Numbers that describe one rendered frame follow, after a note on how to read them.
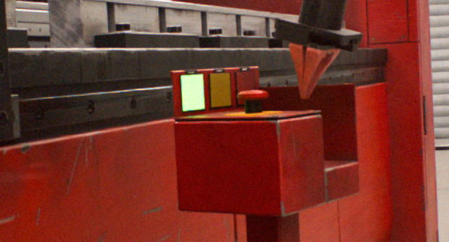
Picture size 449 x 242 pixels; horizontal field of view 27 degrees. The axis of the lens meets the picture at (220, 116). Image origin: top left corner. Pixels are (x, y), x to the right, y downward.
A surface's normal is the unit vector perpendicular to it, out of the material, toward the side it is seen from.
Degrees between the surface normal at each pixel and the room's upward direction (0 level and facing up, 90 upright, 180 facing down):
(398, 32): 90
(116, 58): 90
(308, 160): 90
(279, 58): 90
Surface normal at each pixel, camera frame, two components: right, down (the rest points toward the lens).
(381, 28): -0.36, 0.07
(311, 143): 0.81, -0.01
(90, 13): 0.93, -0.03
